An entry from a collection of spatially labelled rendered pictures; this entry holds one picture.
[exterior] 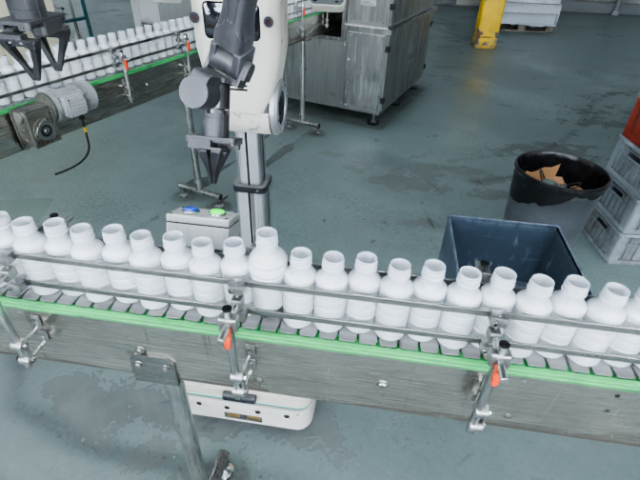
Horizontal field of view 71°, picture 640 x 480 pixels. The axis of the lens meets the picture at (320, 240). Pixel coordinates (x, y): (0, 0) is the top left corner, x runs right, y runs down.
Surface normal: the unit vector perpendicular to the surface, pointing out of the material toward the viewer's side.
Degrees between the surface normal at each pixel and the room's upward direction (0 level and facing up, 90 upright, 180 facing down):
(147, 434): 0
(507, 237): 90
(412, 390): 90
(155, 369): 90
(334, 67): 90
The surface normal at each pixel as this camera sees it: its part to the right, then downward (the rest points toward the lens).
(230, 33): -0.41, 0.63
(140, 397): 0.03, -0.81
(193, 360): -0.15, 0.58
